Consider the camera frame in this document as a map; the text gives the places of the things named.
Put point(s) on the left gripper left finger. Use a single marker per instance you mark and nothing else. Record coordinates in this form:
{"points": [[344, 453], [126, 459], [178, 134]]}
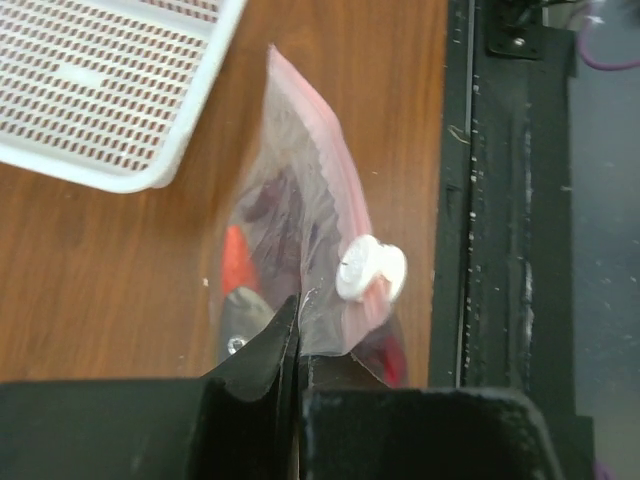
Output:
{"points": [[234, 422]]}

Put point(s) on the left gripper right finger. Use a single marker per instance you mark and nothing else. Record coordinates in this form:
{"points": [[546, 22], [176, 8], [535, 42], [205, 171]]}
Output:
{"points": [[352, 426]]}

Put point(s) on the fake carrot orange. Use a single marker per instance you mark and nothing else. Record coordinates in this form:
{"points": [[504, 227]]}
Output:
{"points": [[237, 267]]}

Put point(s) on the clear zip top bag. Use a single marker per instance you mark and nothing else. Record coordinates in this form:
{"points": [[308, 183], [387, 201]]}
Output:
{"points": [[350, 279]]}

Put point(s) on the fake fish grey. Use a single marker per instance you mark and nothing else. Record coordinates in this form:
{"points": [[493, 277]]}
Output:
{"points": [[244, 315]]}

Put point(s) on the fake purple grapes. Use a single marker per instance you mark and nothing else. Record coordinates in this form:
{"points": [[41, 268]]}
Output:
{"points": [[272, 213]]}

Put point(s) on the white plastic basket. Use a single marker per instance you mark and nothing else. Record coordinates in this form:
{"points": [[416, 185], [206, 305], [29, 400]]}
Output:
{"points": [[107, 94]]}

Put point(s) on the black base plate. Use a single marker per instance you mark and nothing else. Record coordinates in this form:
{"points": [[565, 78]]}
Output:
{"points": [[503, 298]]}

